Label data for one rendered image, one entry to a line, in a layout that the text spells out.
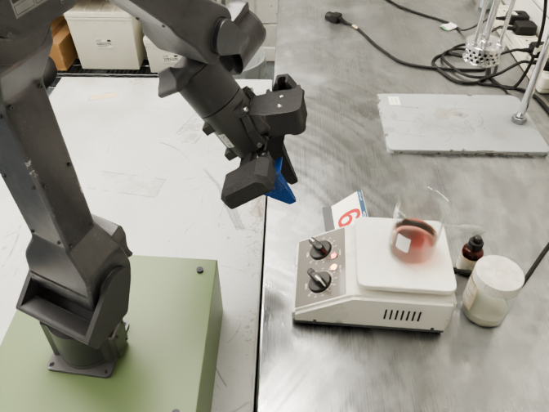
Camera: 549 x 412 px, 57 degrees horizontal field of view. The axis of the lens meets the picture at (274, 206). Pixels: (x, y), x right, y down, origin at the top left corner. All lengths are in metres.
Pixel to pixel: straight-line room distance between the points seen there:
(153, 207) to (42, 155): 0.49
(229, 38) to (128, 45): 2.36
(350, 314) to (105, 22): 2.39
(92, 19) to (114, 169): 1.95
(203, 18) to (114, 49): 2.43
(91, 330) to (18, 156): 0.18
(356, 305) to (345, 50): 0.80
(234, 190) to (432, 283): 0.27
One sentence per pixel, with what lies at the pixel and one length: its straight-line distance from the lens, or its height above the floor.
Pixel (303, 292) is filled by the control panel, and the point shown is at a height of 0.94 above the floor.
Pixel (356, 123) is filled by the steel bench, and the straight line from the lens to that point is 1.04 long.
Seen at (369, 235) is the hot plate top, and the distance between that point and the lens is 0.68.
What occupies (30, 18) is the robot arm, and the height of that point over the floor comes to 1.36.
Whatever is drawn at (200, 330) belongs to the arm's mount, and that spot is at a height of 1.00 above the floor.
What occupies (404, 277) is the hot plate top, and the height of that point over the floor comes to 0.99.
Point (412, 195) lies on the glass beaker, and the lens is 0.65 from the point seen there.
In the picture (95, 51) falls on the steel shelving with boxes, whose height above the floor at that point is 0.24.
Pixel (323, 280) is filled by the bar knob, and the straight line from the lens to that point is 0.65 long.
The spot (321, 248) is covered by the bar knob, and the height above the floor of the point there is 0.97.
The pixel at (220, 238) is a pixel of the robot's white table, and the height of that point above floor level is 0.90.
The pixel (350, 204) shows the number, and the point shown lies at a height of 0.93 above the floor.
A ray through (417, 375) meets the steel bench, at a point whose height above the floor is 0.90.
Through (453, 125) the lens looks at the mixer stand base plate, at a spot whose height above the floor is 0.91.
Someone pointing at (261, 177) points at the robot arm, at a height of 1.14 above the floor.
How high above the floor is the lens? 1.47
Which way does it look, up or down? 43 degrees down
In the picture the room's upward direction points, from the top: straight up
